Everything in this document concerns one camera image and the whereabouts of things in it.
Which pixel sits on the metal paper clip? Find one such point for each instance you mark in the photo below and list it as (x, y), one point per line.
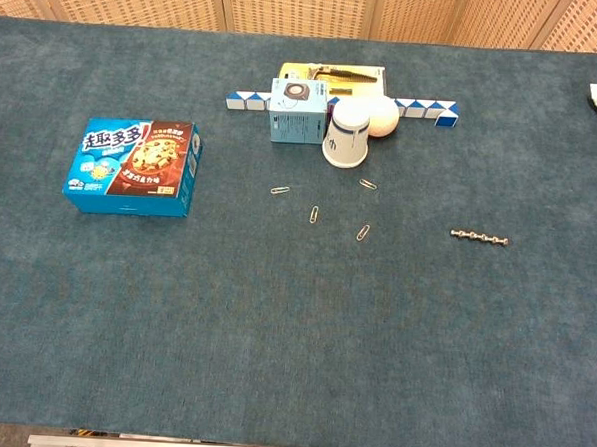
(362, 232)
(367, 184)
(314, 214)
(279, 189)

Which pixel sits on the white paper cup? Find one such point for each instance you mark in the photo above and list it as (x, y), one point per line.
(347, 136)

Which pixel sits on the light blue speaker box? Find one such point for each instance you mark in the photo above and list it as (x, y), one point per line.
(296, 115)

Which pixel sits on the cream white ball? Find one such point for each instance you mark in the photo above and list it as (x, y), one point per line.
(385, 115)

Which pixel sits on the yellow razor blister pack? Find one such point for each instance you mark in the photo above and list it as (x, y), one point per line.
(356, 79)

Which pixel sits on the blue chocolate chip cookie box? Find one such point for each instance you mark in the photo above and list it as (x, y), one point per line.
(131, 164)

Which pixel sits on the blue white snake puzzle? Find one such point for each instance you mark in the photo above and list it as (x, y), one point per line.
(446, 118)

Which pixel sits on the woven bamboo folding screen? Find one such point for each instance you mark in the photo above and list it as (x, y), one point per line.
(290, 8)

